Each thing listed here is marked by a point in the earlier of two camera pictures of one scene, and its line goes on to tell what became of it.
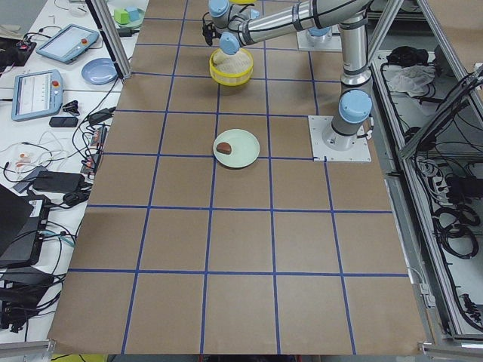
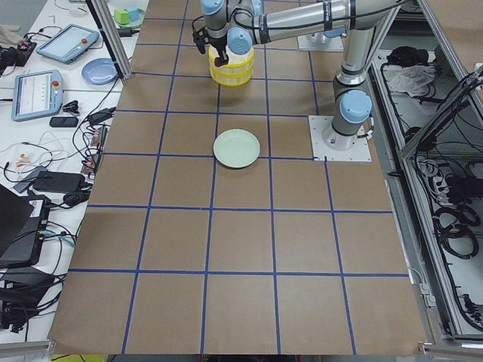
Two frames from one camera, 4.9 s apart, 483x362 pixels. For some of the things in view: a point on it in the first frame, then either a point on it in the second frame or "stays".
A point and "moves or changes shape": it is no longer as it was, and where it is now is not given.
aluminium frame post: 104,20 stays
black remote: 63,121 stays
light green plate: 245,148 stays
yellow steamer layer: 242,1 moves or changes shape
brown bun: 223,148 -> 219,62
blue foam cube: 133,13 stays
